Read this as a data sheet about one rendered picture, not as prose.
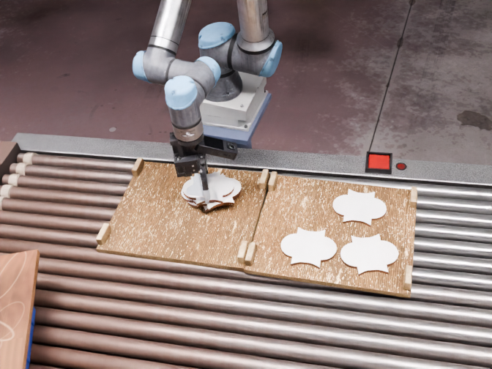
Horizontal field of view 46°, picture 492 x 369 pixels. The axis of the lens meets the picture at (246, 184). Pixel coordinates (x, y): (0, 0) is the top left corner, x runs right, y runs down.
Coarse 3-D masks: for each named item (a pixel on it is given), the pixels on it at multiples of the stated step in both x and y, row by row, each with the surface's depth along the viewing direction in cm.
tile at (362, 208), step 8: (352, 192) 161; (336, 200) 160; (344, 200) 159; (352, 200) 159; (360, 200) 159; (368, 200) 159; (376, 200) 158; (336, 208) 158; (344, 208) 157; (352, 208) 157; (360, 208) 157; (368, 208) 157; (376, 208) 156; (384, 208) 156; (344, 216) 155; (352, 216) 155; (360, 216) 155; (368, 216) 155; (376, 216) 154; (368, 224) 153
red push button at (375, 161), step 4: (372, 156) 173; (376, 156) 173; (380, 156) 173; (384, 156) 173; (388, 156) 173; (368, 160) 172; (372, 160) 172; (376, 160) 172; (380, 160) 172; (384, 160) 171; (388, 160) 171; (368, 164) 171; (372, 164) 171; (376, 164) 171; (380, 164) 170; (384, 164) 170; (388, 164) 170; (388, 168) 169
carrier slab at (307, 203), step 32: (288, 192) 165; (320, 192) 164; (384, 192) 162; (288, 224) 156; (320, 224) 155; (352, 224) 154; (384, 224) 153; (256, 256) 150; (352, 288) 141; (384, 288) 139
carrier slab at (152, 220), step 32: (128, 192) 171; (160, 192) 169; (256, 192) 166; (128, 224) 162; (160, 224) 160; (192, 224) 159; (224, 224) 158; (256, 224) 158; (160, 256) 152; (192, 256) 151; (224, 256) 151
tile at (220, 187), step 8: (208, 176) 164; (216, 176) 164; (224, 176) 164; (184, 184) 162; (216, 184) 162; (224, 184) 162; (232, 184) 162; (184, 192) 160; (216, 192) 160; (224, 192) 160; (232, 192) 161; (200, 200) 158; (216, 200) 158
